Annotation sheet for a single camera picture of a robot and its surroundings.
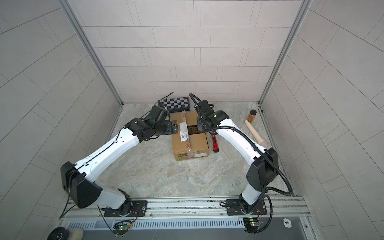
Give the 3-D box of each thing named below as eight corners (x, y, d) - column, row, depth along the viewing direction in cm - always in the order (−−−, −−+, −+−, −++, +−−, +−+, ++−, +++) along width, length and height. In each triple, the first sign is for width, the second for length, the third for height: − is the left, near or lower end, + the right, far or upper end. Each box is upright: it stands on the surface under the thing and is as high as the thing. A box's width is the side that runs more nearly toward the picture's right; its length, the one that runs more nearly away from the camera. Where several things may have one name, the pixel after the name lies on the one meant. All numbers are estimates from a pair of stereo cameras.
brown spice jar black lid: (246, 122, 107) (249, 114, 100) (247, 116, 110) (251, 108, 103) (252, 124, 106) (256, 116, 99) (253, 118, 109) (257, 110, 102)
